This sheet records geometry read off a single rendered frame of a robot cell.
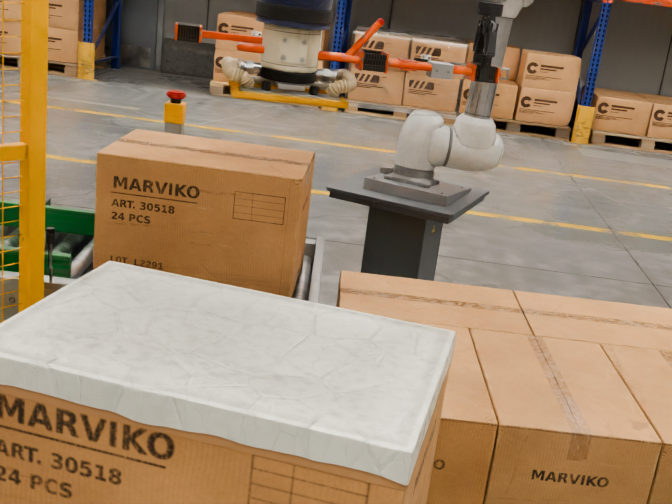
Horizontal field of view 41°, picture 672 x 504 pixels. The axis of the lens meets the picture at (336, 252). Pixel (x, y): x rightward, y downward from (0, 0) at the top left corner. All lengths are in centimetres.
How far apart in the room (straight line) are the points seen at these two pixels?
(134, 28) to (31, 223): 913
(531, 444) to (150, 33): 973
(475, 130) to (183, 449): 243
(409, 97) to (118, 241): 732
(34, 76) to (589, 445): 165
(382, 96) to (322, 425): 882
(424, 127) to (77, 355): 234
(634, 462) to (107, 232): 159
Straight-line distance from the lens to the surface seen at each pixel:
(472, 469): 229
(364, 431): 110
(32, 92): 244
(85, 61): 1034
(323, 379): 121
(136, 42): 1158
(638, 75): 1149
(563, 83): 1001
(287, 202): 261
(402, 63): 278
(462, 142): 342
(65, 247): 313
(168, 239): 270
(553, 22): 1125
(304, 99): 263
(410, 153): 340
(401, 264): 345
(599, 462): 234
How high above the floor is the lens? 155
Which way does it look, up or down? 18 degrees down
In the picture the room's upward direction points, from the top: 7 degrees clockwise
